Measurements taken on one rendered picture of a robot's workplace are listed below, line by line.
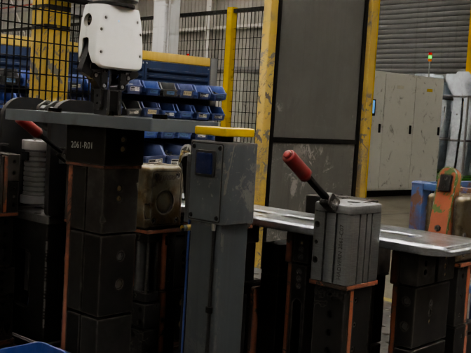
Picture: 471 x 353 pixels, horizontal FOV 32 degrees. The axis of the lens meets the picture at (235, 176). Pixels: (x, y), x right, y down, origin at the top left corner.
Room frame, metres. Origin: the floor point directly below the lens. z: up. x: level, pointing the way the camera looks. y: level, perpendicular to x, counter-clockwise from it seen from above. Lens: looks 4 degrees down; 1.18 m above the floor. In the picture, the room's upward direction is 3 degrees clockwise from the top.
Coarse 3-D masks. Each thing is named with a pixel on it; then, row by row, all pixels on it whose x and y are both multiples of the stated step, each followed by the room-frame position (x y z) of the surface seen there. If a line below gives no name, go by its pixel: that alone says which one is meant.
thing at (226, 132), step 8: (200, 128) 1.12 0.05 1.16; (208, 128) 1.11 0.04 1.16; (216, 128) 1.10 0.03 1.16; (224, 128) 1.09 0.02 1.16; (232, 128) 1.10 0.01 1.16; (240, 128) 1.11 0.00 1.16; (216, 136) 1.12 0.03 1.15; (224, 136) 1.09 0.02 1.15; (232, 136) 1.10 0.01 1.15; (240, 136) 1.11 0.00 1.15; (248, 136) 1.12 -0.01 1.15
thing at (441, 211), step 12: (444, 168) 1.42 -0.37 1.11; (444, 180) 1.41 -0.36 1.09; (456, 180) 1.40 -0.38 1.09; (444, 192) 1.41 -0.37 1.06; (456, 192) 1.41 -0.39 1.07; (444, 204) 1.40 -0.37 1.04; (432, 216) 1.41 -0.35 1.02; (444, 216) 1.40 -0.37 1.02; (432, 228) 1.41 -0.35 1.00; (444, 228) 1.39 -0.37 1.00
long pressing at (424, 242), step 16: (256, 208) 1.56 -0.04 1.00; (272, 208) 1.58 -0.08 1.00; (256, 224) 1.40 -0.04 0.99; (272, 224) 1.38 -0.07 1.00; (288, 224) 1.35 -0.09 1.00; (304, 224) 1.34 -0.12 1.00; (384, 240) 1.23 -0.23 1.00; (400, 240) 1.22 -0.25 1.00; (416, 240) 1.25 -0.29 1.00; (432, 240) 1.26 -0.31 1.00; (448, 240) 1.27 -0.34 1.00; (464, 240) 1.28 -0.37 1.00; (448, 256) 1.18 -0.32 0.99
